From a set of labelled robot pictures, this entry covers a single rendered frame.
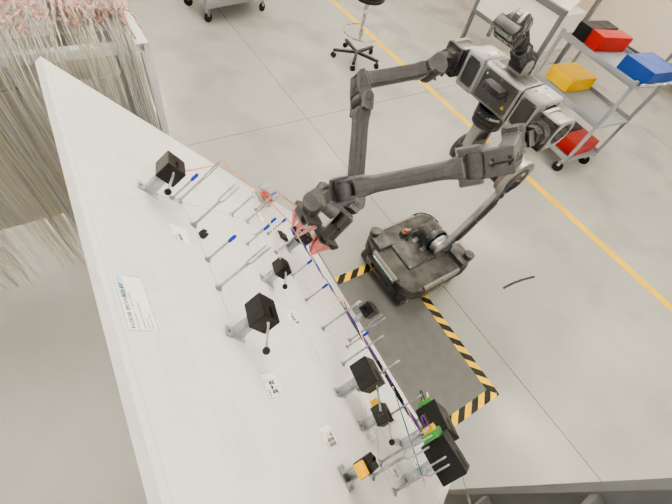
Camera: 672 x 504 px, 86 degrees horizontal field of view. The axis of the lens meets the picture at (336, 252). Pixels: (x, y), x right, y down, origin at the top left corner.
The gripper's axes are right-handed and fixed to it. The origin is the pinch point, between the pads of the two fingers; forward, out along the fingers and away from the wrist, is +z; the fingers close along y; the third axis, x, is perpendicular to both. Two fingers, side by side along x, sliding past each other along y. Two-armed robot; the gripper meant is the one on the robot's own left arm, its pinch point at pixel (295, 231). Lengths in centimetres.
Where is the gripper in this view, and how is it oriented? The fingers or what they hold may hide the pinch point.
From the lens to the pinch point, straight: 122.5
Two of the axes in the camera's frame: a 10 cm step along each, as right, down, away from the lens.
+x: 7.3, 1.0, 6.8
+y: 4.1, 7.3, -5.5
